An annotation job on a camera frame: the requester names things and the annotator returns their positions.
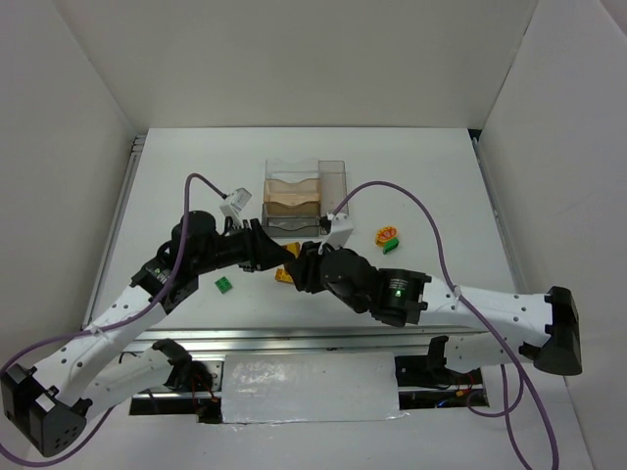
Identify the clear plastic bin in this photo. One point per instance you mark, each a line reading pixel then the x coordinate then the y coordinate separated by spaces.
pixel 292 171

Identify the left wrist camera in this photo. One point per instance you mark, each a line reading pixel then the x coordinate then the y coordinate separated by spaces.
pixel 235 202

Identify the grey tinted plastic bin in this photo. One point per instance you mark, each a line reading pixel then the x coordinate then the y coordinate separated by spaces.
pixel 286 226

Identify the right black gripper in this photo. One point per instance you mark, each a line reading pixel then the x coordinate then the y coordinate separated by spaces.
pixel 311 267

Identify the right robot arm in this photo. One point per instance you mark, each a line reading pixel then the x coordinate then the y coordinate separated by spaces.
pixel 542 328

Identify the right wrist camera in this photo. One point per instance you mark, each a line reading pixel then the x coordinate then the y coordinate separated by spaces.
pixel 339 232

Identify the green square lego brick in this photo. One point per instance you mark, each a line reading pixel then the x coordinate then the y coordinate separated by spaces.
pixel 223 285

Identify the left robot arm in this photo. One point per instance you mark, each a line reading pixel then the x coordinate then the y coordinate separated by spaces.
pixel 52 401

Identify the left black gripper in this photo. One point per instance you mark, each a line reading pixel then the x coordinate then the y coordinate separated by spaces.
pixel 251 245

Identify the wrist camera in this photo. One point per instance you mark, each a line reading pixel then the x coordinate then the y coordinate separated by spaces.
pixel 339 232
pixel 235 202

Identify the yellow lego brick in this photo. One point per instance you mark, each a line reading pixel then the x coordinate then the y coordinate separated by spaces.
pixel 281 275
pixel 294 248

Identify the yellow flower lego piece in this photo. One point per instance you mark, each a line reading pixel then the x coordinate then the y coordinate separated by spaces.
pixel 385 234

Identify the tall clear drawer bin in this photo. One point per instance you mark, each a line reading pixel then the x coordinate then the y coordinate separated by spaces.
pixel 333 184

